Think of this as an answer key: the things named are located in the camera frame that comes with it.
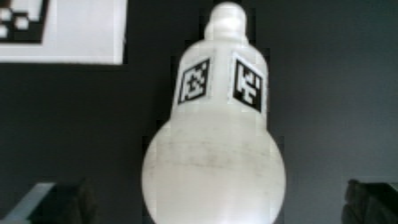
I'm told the white marker sheet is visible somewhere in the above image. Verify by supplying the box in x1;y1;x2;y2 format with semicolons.
0;0;127;65

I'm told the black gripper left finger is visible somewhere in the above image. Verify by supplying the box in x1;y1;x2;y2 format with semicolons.
0;179;97;224

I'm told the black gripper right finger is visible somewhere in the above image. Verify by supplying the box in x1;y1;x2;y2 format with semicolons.
340;179;398;224

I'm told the white lamp bulb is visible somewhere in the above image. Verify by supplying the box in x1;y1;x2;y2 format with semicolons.
141;2;285;224

